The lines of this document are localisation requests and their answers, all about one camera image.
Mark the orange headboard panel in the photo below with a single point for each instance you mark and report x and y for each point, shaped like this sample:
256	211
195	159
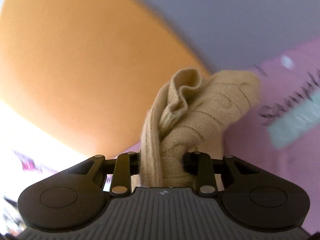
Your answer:
87	71

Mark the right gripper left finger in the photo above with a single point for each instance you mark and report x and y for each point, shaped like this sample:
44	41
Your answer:
127	164

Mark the beige cable knit sweater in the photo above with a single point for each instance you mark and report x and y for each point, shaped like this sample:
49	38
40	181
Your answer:
190	113

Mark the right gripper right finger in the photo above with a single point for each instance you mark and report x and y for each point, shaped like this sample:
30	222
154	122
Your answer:
200	165

